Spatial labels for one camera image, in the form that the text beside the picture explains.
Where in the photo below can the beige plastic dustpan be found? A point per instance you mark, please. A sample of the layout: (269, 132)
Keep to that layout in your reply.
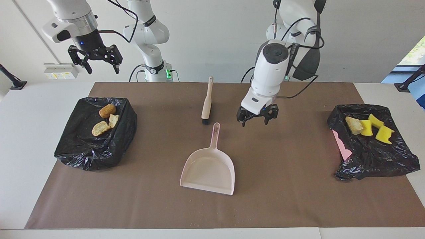
(209, 169)

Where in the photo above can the black bag over pink bin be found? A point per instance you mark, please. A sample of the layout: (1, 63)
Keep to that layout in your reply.
(375, 159)

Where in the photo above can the brown peanut shaped trash lump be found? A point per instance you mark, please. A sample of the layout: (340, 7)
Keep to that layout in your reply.
(107, 111)

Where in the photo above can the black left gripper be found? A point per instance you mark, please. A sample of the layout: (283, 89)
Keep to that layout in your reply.
(257, 112)

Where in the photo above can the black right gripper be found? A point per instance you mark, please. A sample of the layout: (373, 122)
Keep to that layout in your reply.
(91, 49)

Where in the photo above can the orange striped trash lump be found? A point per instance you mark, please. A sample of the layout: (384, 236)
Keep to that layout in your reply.
(354, 125)

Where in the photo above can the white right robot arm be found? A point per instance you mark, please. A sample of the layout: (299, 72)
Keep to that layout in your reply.
(146, 33)

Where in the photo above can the white wall socket box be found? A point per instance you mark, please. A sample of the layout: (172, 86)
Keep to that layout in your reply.
(61, 70)

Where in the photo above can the black angled stand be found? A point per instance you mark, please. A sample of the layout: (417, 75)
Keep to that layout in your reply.
(410, 79)
(11, 79)

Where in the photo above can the pink plastic bin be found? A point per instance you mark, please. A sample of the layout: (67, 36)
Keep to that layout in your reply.
(342, 147)

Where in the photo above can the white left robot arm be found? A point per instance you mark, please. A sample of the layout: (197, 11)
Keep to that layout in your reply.
(272, 66)

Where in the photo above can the window with dark frame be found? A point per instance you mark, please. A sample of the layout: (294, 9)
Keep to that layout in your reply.
(416, 53)

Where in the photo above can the pale trash lump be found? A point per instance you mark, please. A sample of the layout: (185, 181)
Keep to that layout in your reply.
(100, 128)
(113, 120)

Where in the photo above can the black bag lined bin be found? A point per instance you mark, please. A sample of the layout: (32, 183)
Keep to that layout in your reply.
(83, 152)

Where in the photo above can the brown paper table mat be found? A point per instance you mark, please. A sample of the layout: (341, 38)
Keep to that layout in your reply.
(212, 212)

